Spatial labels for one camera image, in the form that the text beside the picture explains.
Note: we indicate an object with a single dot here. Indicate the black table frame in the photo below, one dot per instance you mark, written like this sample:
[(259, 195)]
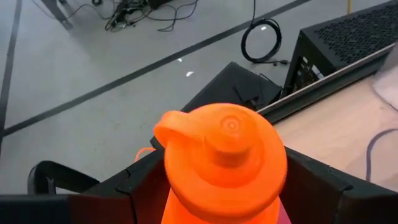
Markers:
[(311, 93)]

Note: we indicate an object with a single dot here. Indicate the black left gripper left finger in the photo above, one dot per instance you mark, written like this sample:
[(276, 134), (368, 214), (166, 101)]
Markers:
[(93, 208)]

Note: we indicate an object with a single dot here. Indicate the orange squeeze bottle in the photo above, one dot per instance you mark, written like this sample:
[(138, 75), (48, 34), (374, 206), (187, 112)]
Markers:
[(224, 161)]

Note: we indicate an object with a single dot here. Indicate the grey metal stand leg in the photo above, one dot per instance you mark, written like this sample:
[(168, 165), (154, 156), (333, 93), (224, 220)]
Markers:
[(57, 14)]

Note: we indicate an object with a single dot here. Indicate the pink plastic tray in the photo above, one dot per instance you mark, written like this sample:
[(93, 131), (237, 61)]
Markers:
[(284, 216)]

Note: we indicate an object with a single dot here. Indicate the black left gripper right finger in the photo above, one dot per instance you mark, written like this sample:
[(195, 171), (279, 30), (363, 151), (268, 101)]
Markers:
[(326, 202)]

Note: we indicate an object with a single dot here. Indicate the black curved bracket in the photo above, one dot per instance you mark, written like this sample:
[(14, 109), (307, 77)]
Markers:
[(62, 174)]

